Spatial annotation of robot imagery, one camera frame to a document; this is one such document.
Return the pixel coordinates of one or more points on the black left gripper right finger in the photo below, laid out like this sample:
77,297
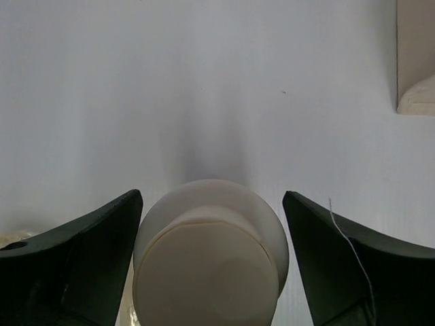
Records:
353,275

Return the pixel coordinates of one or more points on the beige canvas tote bag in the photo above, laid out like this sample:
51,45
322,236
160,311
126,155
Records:
415,57

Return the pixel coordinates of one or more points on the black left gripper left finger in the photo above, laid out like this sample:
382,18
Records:
75,273

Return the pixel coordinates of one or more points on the white cream bottle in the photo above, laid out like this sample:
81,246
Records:
211,252

